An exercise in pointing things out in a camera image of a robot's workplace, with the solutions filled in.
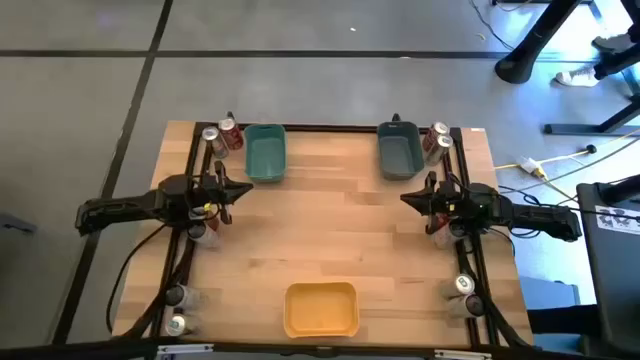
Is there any grey plastic box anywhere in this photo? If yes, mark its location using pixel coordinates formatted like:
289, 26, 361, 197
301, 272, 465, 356
519, 276, 582, 311

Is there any large brown cardboard box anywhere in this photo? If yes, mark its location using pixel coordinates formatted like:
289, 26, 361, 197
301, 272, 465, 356
283, 281, 361, 339

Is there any teal plastic bin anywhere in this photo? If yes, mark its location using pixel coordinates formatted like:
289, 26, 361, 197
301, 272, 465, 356
243, 123, 288, 183

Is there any black equipment case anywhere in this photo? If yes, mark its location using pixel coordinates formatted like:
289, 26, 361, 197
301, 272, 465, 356
575, 174, 640, 354

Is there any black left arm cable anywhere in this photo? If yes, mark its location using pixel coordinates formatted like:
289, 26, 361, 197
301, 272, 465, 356
104, 222, 174, 335

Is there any silver metal bracket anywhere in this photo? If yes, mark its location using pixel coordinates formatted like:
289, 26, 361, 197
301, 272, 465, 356
157, 343, 214, 358
433, 349, 494, 360

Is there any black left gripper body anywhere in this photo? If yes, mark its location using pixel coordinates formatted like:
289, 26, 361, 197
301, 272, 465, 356
197, 159, 234, 226

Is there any red soda can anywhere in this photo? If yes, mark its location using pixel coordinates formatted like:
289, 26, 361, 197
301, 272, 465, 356
217, 117, 245, 151
188, 205, 221, 232

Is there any white marker sticker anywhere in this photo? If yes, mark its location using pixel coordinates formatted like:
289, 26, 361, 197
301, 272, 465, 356
594, 204, 640, 236

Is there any black desk foot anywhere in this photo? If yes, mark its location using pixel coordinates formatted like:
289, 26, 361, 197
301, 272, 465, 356
543, 97, 640, 137

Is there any black chair base leg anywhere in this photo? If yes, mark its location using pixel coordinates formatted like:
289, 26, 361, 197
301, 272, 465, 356
494, 0, 584, 85

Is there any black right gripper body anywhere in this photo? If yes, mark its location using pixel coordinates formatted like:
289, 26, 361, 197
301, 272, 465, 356
424, 170, 454, 236

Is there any dark blue plastic bin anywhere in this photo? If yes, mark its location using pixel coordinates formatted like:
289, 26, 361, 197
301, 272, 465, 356
376, 120, 425, 181

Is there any person's foot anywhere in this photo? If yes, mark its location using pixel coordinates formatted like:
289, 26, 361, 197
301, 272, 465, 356
591, 32, 636, 54
555, 66, 601, 89

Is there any silver soda can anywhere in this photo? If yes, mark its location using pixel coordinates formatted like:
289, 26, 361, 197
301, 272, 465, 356
447, 293, 486, 320
424, 133, 455, 167
201, 125, 230, 160

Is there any yellow floor cable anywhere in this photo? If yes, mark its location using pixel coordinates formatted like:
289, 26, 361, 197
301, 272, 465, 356
494, 127, 640, 194

